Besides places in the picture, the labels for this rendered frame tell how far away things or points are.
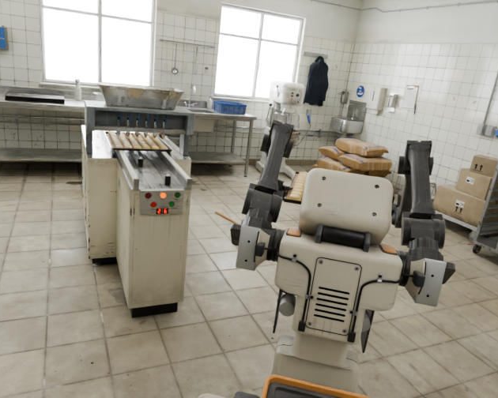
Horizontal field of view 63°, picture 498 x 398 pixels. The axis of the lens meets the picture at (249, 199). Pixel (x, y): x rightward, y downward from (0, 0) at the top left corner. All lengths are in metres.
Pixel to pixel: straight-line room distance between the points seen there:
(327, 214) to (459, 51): 5.08
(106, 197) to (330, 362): 2.22
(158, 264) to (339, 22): 5.61
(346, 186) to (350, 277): 0.21
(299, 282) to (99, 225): 2.28
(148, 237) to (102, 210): 0.73
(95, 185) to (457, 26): 4.73
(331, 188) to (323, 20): 6.20
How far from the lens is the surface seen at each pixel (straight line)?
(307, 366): 1.14
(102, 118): 2.96
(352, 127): 6.84
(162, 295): 2.60
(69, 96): 5.88
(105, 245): 3.14
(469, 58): 5.80
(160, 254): 2.45
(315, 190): 0.96
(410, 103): 6.27
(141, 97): 2.93
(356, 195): 0.97
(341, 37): 7.28
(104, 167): 2.94
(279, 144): 1.31
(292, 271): 0.95
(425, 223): 1.15
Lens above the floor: 1.54
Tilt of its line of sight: 18 degrees down
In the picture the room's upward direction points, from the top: 7 degrees clockwise
